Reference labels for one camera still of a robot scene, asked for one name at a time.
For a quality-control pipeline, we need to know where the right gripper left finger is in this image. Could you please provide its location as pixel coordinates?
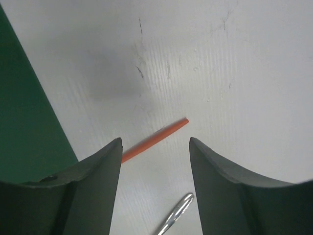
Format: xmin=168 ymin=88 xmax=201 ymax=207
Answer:
xmin=0 ymin=138 xmax=122 ymax=235

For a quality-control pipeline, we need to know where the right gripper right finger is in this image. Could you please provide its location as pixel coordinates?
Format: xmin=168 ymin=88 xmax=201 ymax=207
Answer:
xmin=189 ymin=138 xmax=313 ymax=235

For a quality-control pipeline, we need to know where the silver fork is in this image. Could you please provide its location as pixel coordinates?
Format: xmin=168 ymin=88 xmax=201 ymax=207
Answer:
xmin=153 ymin=192 xmax=195 ymax=235

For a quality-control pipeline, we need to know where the green placemat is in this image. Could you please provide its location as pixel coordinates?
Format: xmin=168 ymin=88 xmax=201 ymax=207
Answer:
xmin=0 ymin=11 xmax=77 ymax=183

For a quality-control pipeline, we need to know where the orange knife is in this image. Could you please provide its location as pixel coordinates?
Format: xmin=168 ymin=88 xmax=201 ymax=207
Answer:
xmin=122 ymin=117 xmax=189 ymax=163

